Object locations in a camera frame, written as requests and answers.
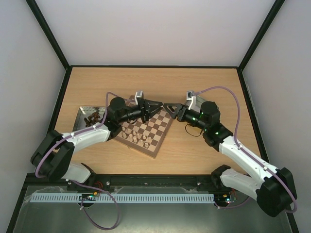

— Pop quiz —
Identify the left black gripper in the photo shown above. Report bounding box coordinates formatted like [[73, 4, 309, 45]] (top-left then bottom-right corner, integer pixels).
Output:
[[119, 98, 163, 124]]

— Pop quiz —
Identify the gold tin tray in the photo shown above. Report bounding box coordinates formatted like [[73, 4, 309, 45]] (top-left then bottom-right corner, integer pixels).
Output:
[[196, 95, 207, 106]]

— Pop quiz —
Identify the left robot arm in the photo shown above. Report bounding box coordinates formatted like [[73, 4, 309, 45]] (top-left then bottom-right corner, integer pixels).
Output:
[[31, 97, 163, 183]]

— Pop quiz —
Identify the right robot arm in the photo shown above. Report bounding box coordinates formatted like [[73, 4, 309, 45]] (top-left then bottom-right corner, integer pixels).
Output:
[[164, 101, 297, 217]]

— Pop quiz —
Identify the wooden chess board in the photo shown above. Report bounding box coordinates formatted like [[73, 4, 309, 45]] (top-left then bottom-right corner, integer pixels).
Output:
[[114, 109, 173, 158]]

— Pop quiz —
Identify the dark brown chess pieces pile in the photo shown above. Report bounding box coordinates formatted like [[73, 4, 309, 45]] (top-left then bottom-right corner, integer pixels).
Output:
[[84, 112, 104, 127]]

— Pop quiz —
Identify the pink tin tray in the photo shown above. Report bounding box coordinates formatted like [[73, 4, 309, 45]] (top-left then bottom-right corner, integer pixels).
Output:
[[72, 106, 109, 136]]

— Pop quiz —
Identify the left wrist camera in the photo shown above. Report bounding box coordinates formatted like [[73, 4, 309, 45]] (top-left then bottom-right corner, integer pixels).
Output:
[[134, 90, 144, 107]]

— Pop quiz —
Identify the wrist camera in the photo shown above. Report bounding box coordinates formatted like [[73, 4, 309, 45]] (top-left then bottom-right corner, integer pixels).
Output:
[[134, 90, 144, 107], [186, 90, 196, 110]]

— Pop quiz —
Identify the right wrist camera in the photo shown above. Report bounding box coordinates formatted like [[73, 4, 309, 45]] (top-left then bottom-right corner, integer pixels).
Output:
[[186, 90, 196, 110]]

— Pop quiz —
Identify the black aluminium frame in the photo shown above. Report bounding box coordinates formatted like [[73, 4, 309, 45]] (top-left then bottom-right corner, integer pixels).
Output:
[[6, 0, 300, 233]]

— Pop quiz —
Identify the purple cable loop front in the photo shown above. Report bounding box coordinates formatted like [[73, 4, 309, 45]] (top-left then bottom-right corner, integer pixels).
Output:
[[80, 188, 120, 230]]

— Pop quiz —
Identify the light blue cable duct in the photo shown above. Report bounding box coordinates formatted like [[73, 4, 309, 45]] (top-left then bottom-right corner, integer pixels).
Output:
[[30, 193, 214, 204]]

